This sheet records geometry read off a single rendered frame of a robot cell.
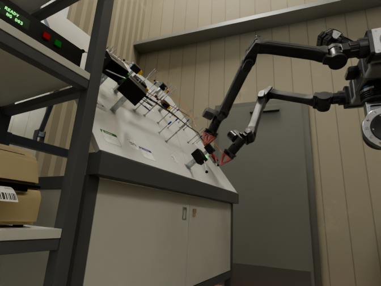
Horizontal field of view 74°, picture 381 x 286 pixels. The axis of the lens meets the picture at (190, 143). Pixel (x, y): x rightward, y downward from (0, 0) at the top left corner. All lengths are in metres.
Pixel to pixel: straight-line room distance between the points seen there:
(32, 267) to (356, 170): 2.96
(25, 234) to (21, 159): 0.17
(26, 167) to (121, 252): 0.39
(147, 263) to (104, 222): 0.26
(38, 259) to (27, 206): 0.26
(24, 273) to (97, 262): 0.22
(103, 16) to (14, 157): 0.46
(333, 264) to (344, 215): 0.50
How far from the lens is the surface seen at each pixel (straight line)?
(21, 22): 0.73
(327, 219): 3.13
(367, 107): 1.53
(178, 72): 4.02
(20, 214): 0.67
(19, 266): 0.98
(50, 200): 0.89
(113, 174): 0.78
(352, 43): 1.38
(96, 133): 0.81
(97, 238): 0.81
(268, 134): 3.22
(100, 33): 0.84
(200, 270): 1.37
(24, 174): 0.70
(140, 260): 0.97
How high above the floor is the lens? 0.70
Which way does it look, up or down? 16 degrees up
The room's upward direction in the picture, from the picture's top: 3 degrees clockwise
